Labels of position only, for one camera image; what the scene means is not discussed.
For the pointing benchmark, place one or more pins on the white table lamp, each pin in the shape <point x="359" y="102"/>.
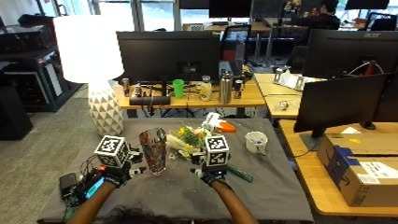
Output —
<point x="90" y="49"/>

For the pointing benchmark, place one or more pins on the clear glass object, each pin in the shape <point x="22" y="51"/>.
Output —
<point x="283" y="105"/>

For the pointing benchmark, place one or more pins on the black speaker bar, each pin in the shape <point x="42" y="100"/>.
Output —
<point x="150" y="100"/>

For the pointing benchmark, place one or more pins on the person's left hand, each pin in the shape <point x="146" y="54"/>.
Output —
<point x="116" y="175"/>

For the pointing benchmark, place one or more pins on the flat cardboard box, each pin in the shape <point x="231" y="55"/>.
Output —
<point x="369" y="143"/>

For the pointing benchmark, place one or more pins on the black background monitor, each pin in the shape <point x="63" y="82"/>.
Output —
<point x="367" y="3"/>
<point x="231" y="7"/>

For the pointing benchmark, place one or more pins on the green floral tape stick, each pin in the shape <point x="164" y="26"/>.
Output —
<point x="242" y="174"/>

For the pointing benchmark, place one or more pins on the dark drink can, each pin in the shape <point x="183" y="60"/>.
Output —
<point x="126" y="87"/>

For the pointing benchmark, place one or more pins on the black battery pack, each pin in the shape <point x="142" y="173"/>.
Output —
<point x="69" y="185"/>

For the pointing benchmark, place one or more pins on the silver drink can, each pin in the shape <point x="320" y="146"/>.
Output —
<point x="138" y="90"/>

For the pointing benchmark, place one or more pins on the white mug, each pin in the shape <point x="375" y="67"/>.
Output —
<point x="256" y="141"/>

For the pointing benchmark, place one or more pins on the blue red drink can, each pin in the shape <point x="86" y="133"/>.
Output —
<point x="239" y="89"/>

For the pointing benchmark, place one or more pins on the black wrist device blue screen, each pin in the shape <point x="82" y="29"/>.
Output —
<point x="94" y="186"/>

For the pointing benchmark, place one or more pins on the cardboard box with blue tape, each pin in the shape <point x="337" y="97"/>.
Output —
<point x="365" y="180"/>

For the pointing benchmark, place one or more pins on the grey tablecloth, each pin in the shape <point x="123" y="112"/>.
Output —
<point x="179" y="193"/>

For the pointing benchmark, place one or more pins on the person's right hand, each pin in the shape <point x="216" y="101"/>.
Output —
<point x="216" y="174"/>

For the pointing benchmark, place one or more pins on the white marker cube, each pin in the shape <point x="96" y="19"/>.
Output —
<point x="218" y="151"/>
<point x="111" y="150"/>

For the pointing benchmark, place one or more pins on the black shelf unit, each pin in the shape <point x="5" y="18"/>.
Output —
<point x="29" y="68"/>

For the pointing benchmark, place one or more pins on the stainless steel bottle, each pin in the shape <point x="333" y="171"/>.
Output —
<point x="226" y="88"/>

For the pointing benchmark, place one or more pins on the clear glass vase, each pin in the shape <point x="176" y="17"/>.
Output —
<point x="154" y="152"/>

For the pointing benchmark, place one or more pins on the flower bouquet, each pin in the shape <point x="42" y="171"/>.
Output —
<point x="188" y="137"/>

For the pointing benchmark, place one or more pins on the clear bottle yellow liquid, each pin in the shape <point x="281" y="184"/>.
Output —
<point x="206" y="88"/>

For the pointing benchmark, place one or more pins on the white orange spray bottle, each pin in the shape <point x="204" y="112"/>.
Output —
<point x="218" y="123"/>

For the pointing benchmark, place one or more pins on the green plastic cup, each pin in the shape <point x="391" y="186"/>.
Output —
<point x="179" y="89"/>

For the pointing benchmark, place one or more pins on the black computer monitor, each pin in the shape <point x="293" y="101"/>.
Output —
<point x="348" y="53"/>
<point x="166" y="53"/>
<point x="340" y="102"/>

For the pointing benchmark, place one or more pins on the wooden desk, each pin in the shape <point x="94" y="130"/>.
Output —
<point x="250" y="98"/>
<point x="273" y="90"/>
<point x="307" y="186"/>

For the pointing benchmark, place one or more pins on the black bag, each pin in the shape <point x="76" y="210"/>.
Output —
<point x="13" y="115"/>

